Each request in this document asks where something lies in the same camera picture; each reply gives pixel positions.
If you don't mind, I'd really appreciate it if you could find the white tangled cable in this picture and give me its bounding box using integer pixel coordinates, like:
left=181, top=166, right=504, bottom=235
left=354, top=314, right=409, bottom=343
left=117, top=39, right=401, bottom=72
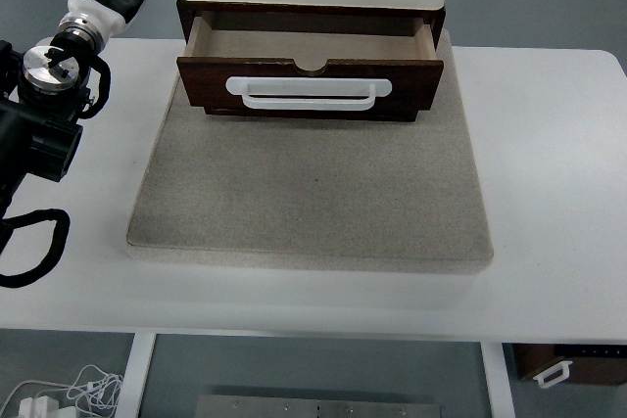
left=0, top=363, right=124, bottom=418

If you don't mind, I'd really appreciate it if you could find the grey metal plate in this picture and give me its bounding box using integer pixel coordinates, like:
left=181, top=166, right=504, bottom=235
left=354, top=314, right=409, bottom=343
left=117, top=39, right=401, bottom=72
left=195, top=394, right=442, bottom=418

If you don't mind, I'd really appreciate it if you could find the beige fabric mat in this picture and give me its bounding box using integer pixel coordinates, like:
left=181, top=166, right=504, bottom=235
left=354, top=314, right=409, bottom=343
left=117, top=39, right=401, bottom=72
left=125, top=28, right=495, bottom=276

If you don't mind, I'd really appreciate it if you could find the brown wooden box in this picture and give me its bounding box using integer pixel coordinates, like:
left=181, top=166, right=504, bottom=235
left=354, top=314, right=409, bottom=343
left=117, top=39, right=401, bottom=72
left=511, top=343, right=627, bottom=387

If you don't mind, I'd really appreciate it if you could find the white charger block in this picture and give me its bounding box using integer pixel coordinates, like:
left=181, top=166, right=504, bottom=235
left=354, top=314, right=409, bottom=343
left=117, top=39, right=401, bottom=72
left=18, top=394, right=63, bottom=418

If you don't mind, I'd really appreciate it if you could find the dark wooden drawer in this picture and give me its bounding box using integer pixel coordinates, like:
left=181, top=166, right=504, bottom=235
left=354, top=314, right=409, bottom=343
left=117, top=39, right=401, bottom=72
left=175, top=14, right=445, bottom=115

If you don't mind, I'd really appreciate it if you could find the white drawer handle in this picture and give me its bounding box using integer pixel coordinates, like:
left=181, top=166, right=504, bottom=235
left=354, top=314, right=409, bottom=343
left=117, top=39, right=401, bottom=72
left=225, top=75, right=394, bottom=112

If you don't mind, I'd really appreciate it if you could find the dark wooden cabinet frame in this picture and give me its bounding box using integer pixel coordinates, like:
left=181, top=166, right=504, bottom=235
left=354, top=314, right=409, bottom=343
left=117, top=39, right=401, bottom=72
left=175, top=0, right=448, bottom=124

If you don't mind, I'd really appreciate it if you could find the white box handle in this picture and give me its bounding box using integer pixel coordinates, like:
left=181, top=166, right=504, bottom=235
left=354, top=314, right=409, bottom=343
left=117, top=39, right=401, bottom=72
left=532, top=359, right=574, bottom=390

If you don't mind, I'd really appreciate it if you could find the white table leg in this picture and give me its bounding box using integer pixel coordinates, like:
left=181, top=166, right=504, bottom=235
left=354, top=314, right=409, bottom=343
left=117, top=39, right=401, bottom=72
left=479, top=342, right=516, bottom=418
left=115, top=333, right=157, bottom=418

